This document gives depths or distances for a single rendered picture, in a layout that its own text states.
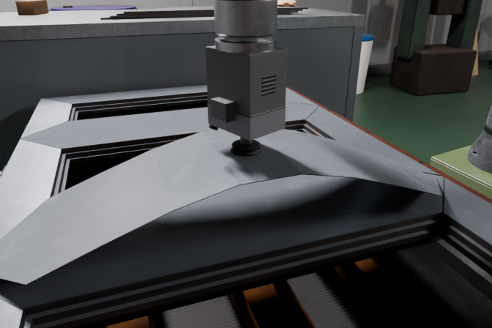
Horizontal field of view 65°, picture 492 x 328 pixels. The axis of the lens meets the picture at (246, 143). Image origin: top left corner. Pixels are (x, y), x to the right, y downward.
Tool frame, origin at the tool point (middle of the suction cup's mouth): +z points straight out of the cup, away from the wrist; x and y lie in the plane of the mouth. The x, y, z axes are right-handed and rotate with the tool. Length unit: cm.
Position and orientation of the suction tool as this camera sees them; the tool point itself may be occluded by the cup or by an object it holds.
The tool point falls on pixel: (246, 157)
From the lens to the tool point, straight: 53.3
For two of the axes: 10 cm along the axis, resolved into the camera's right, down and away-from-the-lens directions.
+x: 7.4, -2.6, 6.2
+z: 0.0, 9.2, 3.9
